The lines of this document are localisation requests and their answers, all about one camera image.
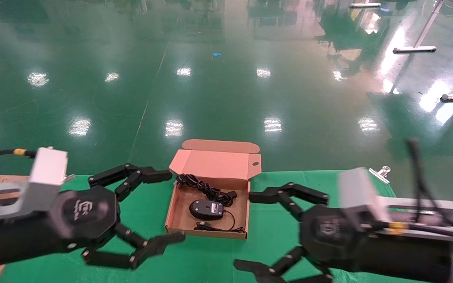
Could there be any white desk with T-legs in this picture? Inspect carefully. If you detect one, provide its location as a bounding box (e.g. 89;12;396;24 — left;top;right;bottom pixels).
392;0;453;102

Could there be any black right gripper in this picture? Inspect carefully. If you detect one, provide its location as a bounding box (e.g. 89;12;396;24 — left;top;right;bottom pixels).
233;182;365;283

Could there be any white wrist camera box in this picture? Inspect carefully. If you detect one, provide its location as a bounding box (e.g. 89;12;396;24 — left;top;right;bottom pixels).
29;147;69;198
339;168;391;231

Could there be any black wired computer mouse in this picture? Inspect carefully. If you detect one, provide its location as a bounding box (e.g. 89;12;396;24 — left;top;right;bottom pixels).
189;199;247;233

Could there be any black power cord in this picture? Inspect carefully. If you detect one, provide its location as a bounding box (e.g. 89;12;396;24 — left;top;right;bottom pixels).
176;173;238;207

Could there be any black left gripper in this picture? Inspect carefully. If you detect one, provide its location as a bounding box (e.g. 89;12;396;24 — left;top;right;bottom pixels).
52;163;186;270

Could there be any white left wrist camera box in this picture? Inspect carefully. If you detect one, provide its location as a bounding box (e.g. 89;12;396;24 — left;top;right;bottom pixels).
29;147;69;198

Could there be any green tablecloth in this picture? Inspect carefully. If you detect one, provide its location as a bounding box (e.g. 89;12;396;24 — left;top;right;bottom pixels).
0;169;447;283

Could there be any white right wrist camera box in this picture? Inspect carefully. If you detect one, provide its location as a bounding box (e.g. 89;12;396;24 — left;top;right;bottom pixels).
339;168;391;231

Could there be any brown cardboard mailer box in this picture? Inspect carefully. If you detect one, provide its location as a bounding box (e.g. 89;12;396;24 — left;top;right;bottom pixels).
165;138;262;240

